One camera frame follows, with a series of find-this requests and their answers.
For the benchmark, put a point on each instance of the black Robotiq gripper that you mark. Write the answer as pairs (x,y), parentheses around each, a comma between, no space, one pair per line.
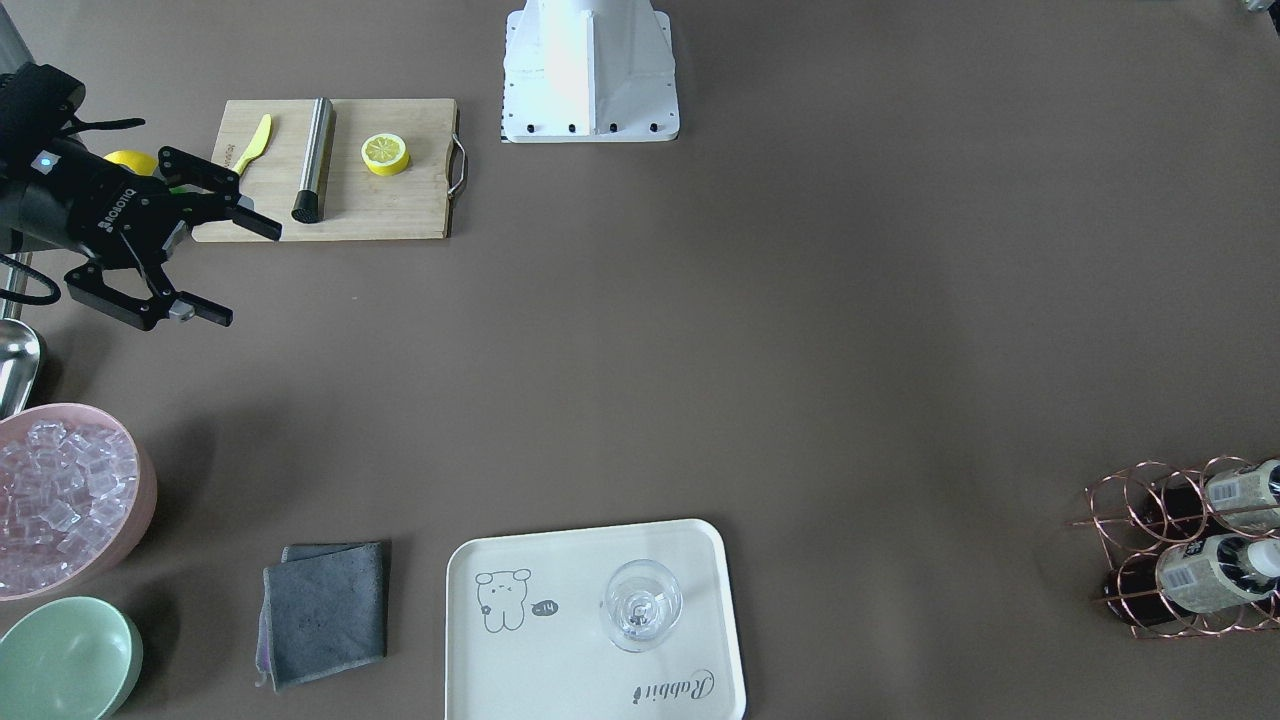
(82,203)

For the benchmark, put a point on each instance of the tea bottle white cap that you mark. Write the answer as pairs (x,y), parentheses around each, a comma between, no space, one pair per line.
(1219,572)

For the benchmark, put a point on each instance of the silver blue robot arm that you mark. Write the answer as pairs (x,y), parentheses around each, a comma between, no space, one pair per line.
(39,104)

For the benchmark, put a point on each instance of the tea bottle upper in rack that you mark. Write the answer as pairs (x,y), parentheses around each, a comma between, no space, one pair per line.
(1246,500)

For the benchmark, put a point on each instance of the yellow lemon upper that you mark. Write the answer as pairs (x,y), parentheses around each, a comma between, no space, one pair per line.
(137,162)

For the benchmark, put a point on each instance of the yellow plastic knife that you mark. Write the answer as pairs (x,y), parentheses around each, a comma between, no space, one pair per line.
(256,146)

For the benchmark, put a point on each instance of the steel muddler black tip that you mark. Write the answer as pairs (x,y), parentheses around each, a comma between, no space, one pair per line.
(308,201)

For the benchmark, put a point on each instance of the steel ice scoop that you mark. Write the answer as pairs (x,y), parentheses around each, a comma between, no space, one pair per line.
(22,355)

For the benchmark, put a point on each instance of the half lemon slice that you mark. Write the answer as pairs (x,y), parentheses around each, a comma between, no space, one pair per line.
(385,154)

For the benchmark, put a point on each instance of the pink bowl of ice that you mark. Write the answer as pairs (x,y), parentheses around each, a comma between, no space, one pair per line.
(78,495)

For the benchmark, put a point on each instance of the bamboo cutting board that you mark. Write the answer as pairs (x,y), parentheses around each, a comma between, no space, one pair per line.
(355,204)

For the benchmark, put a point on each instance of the grey folded cloth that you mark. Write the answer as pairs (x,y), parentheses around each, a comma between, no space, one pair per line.
(324,611)

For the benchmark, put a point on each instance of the green empty bowl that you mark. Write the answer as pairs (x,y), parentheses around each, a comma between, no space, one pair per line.
(74,658)

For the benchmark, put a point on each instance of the cream rabbit tray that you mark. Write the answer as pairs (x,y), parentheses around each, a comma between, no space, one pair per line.
(524,638)

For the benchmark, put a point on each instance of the clear wine glass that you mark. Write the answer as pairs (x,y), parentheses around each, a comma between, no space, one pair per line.
(642,604)

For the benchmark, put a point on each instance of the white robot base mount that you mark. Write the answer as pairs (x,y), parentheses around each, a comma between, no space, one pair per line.
(589,72)

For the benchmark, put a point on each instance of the copper wire bottle rack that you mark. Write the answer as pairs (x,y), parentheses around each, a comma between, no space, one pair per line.
(1140,512)

